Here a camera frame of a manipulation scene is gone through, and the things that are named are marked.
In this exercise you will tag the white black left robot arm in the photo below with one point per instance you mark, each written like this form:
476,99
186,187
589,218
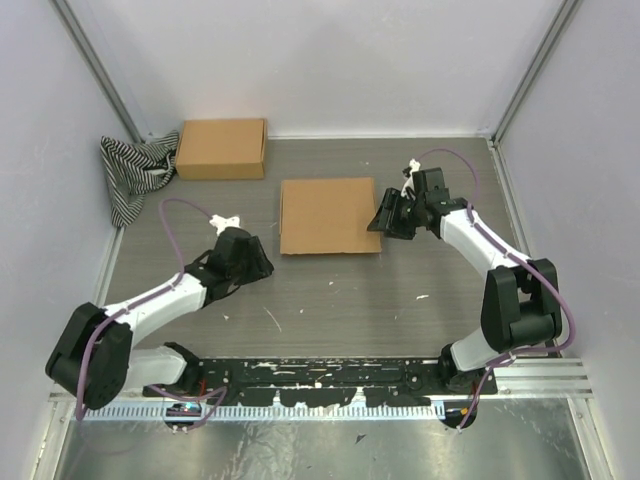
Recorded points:
97,356

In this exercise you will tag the brown cardboard box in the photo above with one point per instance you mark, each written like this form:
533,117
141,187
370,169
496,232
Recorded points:
222,149
328,216

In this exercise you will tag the aluminium front frame rail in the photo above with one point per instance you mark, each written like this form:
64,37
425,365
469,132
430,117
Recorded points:
526,377

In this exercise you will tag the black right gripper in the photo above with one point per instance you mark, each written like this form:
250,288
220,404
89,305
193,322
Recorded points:
392,202

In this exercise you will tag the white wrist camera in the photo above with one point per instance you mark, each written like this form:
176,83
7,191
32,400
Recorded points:
408,189
220,223

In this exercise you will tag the slotted aluminium cable duct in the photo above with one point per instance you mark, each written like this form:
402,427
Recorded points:
168,411

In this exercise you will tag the striped black white cloth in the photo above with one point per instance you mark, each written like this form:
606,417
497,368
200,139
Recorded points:
134,170

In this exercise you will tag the closed brown cardboard box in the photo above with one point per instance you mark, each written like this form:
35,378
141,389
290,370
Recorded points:
222,149

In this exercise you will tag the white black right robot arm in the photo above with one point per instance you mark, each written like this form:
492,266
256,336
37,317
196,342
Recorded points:
520,305

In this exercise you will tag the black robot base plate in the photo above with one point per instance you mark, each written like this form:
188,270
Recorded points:
324,382

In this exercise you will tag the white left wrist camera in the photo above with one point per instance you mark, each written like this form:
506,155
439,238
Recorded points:
220,223

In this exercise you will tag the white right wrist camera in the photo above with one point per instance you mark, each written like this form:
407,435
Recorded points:
408,189

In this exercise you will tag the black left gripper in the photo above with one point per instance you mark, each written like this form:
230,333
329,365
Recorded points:
262,266

